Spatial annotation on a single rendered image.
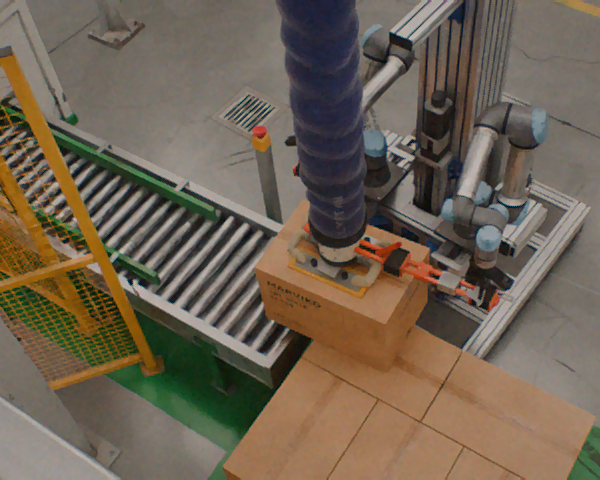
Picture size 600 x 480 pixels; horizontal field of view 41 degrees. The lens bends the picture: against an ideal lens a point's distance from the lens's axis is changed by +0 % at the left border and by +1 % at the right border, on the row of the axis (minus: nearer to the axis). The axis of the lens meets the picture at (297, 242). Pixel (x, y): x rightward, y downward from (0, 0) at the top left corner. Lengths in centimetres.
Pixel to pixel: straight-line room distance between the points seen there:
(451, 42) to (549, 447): 165
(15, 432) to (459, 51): 263
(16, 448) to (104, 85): 540
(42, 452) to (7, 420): 4
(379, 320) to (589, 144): 255
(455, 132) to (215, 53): 298
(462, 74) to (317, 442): 159
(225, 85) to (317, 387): 274
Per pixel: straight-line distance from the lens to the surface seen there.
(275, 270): 325
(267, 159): 393
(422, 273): 304
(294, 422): 349
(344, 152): 263
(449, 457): 343
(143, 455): 416
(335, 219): 291
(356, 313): 313
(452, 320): 412
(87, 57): 620
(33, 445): 58
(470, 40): 298
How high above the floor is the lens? 370
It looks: 52 degrees down
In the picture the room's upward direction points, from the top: 8 degrees counter-clockwise
